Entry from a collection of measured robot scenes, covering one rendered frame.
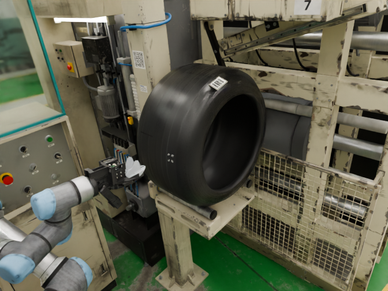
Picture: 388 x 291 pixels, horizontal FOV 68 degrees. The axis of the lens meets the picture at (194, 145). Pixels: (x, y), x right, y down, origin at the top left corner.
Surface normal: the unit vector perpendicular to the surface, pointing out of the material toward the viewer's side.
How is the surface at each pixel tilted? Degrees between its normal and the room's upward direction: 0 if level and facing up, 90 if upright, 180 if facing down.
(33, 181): 90
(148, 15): 90
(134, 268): 0
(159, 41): 90
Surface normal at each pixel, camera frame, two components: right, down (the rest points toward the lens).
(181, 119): -0.36, -0.14
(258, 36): -0.68, 0.39
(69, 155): 0.74, 0.28
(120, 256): -0.07, -0.87
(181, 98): -0.47, -0.45
